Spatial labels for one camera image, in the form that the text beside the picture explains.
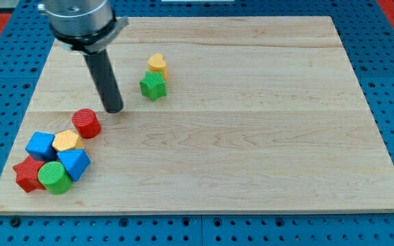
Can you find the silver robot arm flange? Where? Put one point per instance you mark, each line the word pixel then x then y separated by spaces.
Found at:
pixel 86 26

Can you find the green star block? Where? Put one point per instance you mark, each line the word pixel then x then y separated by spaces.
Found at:
pixel 153 85

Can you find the red star block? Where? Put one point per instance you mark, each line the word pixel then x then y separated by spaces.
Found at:
pixel 27 174

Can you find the yellow heart block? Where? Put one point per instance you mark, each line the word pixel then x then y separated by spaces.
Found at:
pixel 157 63

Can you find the red cylinder block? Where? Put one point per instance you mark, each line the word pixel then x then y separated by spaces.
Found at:
pixel 86 123

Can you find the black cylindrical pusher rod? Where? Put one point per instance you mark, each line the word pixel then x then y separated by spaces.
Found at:
pixel 104 79

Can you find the blue triangle block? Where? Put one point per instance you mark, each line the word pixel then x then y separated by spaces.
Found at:
pixel 75 162

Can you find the yellow hexagon block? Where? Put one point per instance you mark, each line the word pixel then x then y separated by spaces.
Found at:
pixel 67 140

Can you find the green cylinder block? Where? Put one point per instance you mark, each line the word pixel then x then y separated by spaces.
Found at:
pixel 54 178

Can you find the blue cube block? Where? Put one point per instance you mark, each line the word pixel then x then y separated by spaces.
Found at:
pixel 40 146

